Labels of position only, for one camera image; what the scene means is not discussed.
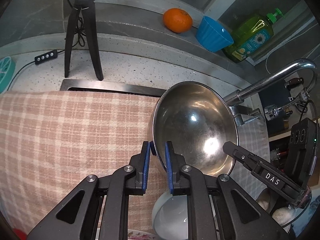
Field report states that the grey checked cloth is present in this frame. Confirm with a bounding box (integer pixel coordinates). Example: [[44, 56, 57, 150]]
[[232, 119, 271, 200]]

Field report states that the orange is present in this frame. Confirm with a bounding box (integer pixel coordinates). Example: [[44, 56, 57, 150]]
[[163, 8, 193, 33]]

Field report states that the green dish soap bottle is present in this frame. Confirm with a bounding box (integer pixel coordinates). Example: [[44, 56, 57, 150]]
[[222, 8, 285, 63]]

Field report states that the chrome spray head hose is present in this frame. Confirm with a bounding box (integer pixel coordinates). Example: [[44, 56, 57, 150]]
[[264, 89, 312, 121]]

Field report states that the white shelf unit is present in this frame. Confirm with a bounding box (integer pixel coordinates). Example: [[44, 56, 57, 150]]
[[268, 129, 292, 170]]

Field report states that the small white bowl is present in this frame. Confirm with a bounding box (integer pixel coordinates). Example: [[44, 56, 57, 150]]
[[152, 192, 225, 240]]

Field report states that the dark utensil rack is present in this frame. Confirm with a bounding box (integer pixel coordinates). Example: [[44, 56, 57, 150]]
[[259, 76, 307, 135]]

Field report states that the beige checked cloth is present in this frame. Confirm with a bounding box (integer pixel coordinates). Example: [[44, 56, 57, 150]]
[[0, 90, 170, 237]]

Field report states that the stainless steel bowl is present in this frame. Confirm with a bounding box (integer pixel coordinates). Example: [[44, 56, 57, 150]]
[[152, 81, 238, 177]]

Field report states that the chrome faucet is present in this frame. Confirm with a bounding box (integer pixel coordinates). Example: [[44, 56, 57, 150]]
[[224, 59, 318, 128]]

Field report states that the blue ribbed cup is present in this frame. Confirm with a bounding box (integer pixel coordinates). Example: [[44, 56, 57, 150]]
[[196, 16, 234, 53]]

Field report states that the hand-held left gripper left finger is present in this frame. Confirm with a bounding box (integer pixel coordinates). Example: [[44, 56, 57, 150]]
[[26, 141, 153, 240]]

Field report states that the large floral plate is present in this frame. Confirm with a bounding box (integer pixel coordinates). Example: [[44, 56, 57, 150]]
[[127, 229, 162, 240]]

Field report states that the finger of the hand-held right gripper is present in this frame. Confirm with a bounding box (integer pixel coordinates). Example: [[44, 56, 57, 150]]
[[223, 141, 262, 174]]

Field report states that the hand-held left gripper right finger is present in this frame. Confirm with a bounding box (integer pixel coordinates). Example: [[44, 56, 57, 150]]
[[165, 141, 289, 240]]

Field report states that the teal round power strip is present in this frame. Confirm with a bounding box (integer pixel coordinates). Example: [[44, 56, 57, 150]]
[[0, 57, 16, 93]]

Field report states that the black inline remote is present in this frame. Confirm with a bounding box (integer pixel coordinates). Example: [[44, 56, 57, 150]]
[[35, 51, 57, 65]]

